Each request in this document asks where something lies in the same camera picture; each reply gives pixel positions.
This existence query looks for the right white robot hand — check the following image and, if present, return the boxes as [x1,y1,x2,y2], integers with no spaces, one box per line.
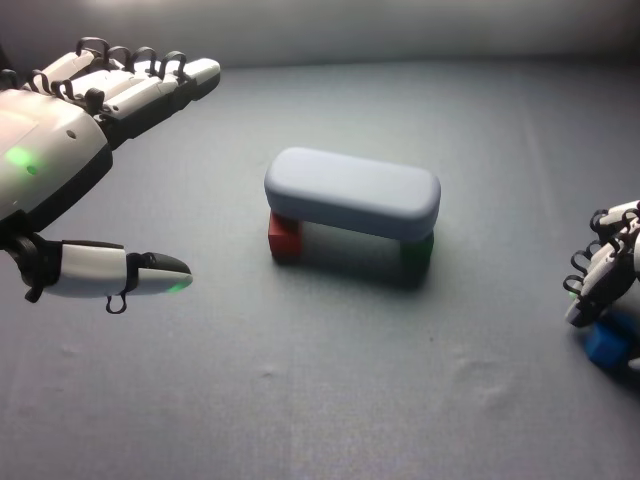
[563,199,640,374]

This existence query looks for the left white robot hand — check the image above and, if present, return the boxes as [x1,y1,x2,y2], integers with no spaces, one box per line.
[0,35,222,315]

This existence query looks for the blue toy block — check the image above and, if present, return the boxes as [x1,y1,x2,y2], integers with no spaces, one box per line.
[585,312,632,370]

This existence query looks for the lavender glasses case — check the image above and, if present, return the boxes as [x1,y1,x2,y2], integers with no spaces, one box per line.
[263,146,442,241]

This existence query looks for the green toy block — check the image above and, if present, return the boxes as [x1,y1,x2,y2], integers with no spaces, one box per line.
[399,233,435,282]

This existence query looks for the red toy block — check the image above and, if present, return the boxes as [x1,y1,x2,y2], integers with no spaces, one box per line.
[268,209,305,263]

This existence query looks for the grey table cloth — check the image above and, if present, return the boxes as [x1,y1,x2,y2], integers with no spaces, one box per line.
[0,59,640,480]

